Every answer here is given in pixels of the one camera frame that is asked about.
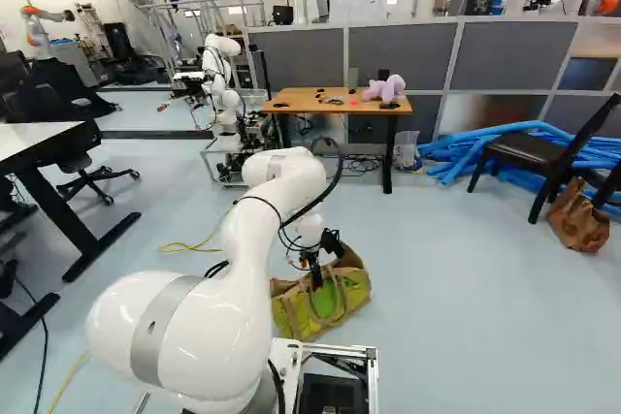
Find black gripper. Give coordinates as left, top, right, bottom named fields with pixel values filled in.
left=299, top=228, right=347, bottom=293

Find green and brown tote bag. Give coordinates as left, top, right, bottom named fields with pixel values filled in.
left=270, top=239, right=373, bottom=343

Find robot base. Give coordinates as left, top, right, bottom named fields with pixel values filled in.
left=268, top=335, right=380, bottom=414

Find clear plastic bag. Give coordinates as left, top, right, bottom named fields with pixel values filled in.
left=393, top=130, right=424, bottom=175

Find brown paper bag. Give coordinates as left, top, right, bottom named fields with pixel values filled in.
left=546, top=175, right=612, bottom=255

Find wooden table with black legs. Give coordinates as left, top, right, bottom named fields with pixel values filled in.
left=262, top=86, right=414, bottom=195

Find small cluttered parts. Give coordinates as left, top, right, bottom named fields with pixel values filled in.
left=312, top=87, right=344, bottom=106

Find blue foam tube pile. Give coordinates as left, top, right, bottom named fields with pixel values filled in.
left=416, top=118, right=621, bottom=221

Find purple plush toy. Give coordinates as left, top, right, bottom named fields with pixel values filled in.
left=362, top=74, right=408, bottom=107

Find white robot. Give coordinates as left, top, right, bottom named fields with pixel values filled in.
left=171, top=33, right=274, bottom=190

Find dark wooden chair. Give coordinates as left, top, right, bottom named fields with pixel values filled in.
left=466, top=92, right=621, bottom=226

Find black office chair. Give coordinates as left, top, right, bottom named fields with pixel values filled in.
left=0, top=50, right=143, bottom=207

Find white desk with black legs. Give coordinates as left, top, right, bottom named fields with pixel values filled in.
left=0, top=119, right=143, bottom=284

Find yellow floor cable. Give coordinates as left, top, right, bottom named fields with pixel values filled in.
left=156, top=219, right=229, bottom=255

